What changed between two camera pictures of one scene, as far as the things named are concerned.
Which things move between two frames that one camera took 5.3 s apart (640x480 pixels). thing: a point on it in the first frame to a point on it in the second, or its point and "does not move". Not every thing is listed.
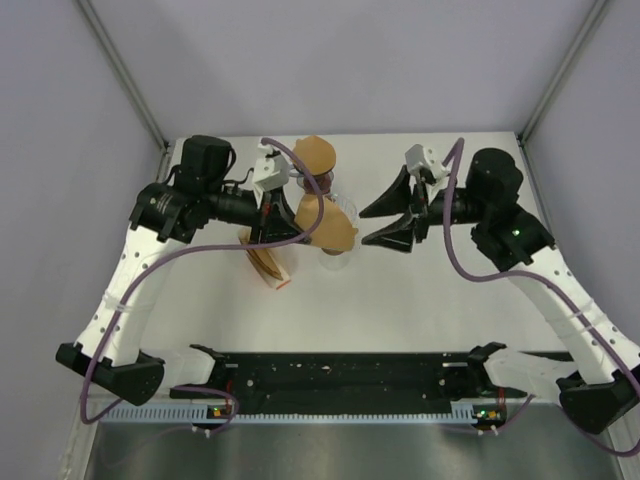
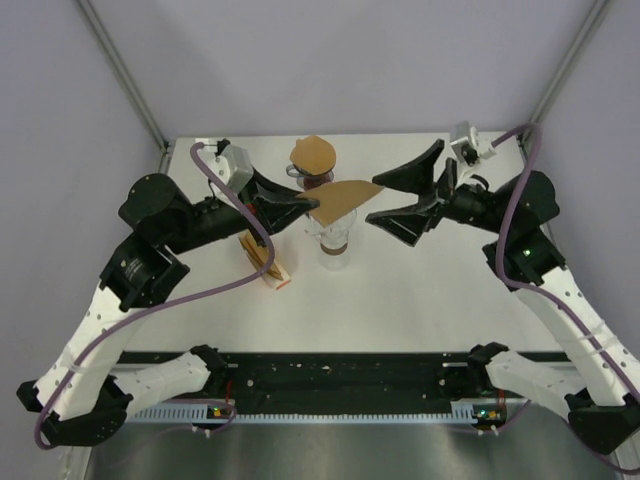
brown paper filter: x=336 y=231 to x=340 y=200
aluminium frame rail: x=121 y=70 does not move
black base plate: x=358 y=378 does not move
